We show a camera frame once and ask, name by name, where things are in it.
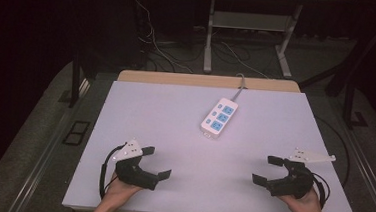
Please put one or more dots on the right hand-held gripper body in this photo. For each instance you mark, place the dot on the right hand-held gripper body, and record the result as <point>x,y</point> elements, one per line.
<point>299,180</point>

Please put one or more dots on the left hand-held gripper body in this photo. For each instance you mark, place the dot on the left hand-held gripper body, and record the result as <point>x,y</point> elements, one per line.
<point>128,168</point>

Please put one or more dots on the person's left hand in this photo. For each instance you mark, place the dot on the person's left hand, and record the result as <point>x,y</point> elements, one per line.
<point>120,191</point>

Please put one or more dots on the black metal stand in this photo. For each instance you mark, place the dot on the black metal stand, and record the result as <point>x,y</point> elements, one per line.
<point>74,84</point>
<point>349,97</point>

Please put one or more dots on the person's right hand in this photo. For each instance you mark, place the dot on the person's right hand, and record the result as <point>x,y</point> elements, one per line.
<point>302,204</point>

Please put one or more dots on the grey metal desk frame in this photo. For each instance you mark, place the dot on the grey metal desk frame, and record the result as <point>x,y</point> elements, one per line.
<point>248,21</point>

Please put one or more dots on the white power strip blue sockets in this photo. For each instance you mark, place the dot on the white power strip blue sockets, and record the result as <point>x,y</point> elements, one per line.
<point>219,118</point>

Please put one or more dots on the metal floor rail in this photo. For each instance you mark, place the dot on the metal floor rail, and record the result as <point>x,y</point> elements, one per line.
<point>371,179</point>
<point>49,149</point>

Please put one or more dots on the black floor frame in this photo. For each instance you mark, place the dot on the black floor frame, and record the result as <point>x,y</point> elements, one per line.
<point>76,132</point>

